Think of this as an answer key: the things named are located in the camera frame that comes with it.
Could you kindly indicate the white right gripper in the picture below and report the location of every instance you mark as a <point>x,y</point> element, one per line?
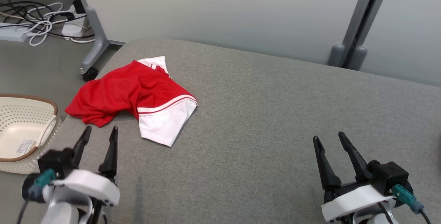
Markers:
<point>355,198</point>

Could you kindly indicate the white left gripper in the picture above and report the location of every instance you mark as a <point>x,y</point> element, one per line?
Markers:
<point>93,186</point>

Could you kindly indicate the red and white jersey shirt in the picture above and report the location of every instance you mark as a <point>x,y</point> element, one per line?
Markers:
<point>113,93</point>

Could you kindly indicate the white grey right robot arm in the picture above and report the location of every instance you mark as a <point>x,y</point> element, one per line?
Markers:
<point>375,219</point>

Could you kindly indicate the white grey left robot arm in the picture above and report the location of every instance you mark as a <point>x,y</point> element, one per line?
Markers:
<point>60,213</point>

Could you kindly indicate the black caster wheel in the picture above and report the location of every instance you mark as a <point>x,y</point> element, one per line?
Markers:
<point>90,74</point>

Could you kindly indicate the cream perforated laundry basket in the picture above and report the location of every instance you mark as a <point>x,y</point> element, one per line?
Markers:
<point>20,124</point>

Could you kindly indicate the grey caster table leg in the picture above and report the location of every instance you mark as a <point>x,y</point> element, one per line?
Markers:
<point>98,41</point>

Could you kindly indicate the short white power strip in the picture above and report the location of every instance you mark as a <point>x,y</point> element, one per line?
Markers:
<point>74,27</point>

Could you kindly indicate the black power plug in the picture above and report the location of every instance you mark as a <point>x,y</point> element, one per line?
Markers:
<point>79,7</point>

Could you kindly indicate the long white power strip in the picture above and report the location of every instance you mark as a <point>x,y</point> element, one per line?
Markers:
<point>12,32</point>

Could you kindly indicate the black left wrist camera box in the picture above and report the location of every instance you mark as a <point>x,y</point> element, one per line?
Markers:
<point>55,162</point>

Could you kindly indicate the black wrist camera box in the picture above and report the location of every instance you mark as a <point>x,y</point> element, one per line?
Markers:
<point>389,177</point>
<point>55,162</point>

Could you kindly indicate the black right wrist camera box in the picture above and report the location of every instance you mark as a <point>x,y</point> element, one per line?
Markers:
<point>389,177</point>

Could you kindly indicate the grey metal partition post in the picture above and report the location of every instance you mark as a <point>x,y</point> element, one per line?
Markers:
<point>361,20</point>

